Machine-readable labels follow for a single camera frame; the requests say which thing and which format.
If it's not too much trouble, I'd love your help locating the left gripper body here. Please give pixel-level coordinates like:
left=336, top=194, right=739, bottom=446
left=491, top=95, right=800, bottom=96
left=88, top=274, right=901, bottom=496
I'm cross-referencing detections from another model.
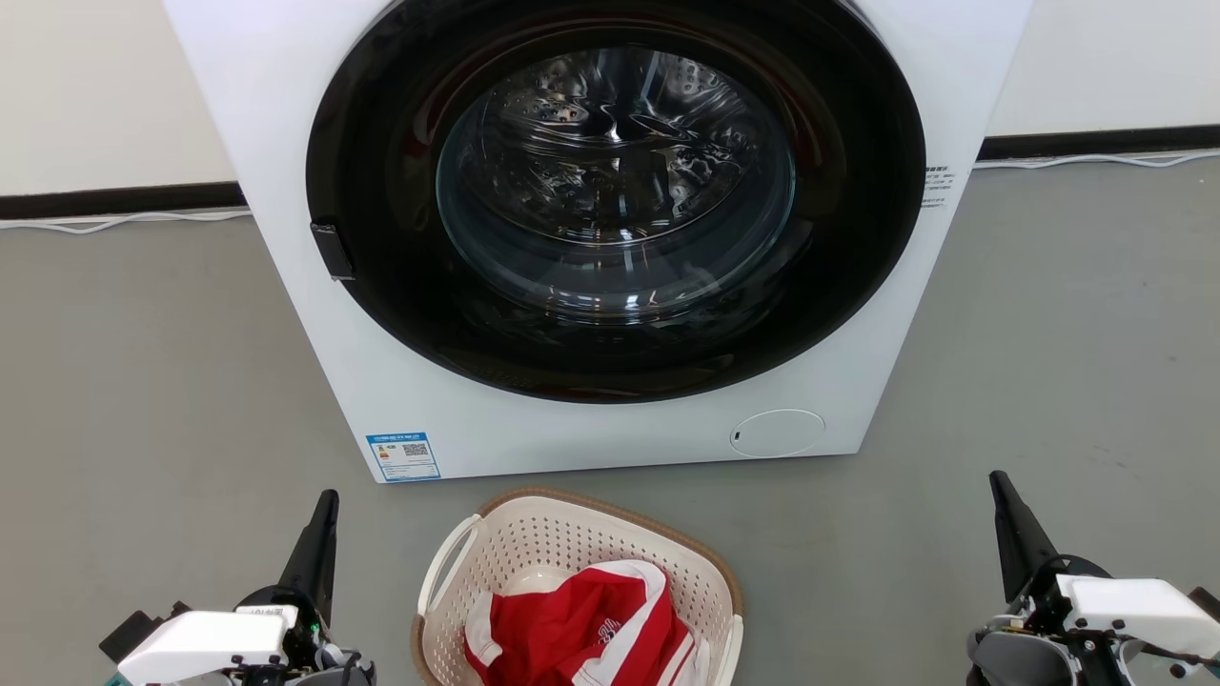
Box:
left=100, top=586, right=377, bottom=686

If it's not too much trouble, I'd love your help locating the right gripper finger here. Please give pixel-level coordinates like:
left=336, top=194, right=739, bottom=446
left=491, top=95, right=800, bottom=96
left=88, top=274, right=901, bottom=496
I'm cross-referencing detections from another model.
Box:
left=996, top=471, right=1062, bottom=578
left=988, top=471, right=1036, bottom=604

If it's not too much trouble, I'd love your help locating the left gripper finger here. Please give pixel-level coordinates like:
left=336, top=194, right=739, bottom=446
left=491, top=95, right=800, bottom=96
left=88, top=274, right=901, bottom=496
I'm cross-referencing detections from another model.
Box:
left=276, top=491, right=334, bottom=598
left=306, top=491, right=341, bottom=613

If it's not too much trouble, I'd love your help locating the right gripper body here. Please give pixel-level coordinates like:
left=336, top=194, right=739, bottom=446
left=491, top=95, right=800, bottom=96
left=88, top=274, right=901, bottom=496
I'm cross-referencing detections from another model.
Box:
left=966, top=553, right=1220, bottom=686

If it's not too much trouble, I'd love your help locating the cream perforated laundry basket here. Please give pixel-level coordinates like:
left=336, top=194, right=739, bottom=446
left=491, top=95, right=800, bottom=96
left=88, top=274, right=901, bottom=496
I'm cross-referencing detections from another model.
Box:
left=412, top=488, right=744, bottom=686

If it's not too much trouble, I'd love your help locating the blue energy label sticker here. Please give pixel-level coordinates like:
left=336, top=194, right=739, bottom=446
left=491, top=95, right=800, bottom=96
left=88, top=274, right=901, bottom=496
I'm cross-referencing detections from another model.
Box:
left=366, top=433, right=442, bottom=482

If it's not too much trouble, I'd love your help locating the red and white garment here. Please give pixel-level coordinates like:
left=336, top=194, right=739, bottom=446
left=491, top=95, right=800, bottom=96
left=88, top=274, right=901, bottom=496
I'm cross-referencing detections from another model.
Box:
left=464, top=560, right=711, bottom=686

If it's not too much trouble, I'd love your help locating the round white filter cover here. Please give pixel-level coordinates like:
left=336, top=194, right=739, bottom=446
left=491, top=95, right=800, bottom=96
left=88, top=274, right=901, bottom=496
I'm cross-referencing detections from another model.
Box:
left=730, top=409, right=826, bottom=458

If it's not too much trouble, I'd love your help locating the round black glass washer door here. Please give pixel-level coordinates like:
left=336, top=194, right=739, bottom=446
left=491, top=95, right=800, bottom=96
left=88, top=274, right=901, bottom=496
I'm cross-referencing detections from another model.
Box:
left=305, top=0, right=927, bottom=405

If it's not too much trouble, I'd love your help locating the black baseboard strip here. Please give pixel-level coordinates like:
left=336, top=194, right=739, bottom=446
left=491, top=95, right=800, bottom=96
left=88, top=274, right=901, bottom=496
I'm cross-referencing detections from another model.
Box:
left=979, top=125, right=1220, bottom=162
left=0, top=181, right=248, bottom=222

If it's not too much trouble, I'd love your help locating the white front-load washing machine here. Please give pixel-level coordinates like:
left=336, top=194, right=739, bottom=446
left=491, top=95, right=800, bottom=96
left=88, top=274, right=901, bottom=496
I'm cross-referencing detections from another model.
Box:
left=162, top=0, right=1035, bottom=484

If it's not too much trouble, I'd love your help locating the steel washer drum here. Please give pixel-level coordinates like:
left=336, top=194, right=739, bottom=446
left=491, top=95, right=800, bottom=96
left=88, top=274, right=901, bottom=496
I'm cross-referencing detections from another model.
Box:
left=437, top=46, right=798, bottom=321

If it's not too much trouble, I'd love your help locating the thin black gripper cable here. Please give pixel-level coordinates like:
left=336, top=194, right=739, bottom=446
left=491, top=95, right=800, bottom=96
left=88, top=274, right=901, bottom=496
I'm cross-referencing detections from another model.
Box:
left=1026, top=554, right=1114, bottom=615

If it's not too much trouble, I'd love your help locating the black washer door handle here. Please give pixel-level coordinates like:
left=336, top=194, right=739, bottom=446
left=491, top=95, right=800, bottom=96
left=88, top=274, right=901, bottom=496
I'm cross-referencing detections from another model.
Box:
left=310, top=222, right=356, bottom=282

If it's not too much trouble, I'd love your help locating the white floor cable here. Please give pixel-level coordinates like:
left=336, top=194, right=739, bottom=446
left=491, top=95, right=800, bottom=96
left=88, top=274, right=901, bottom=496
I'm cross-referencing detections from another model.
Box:
left=0, top=209, right=254, bottom=235
left=974, top=149, right=1220, bottom=172

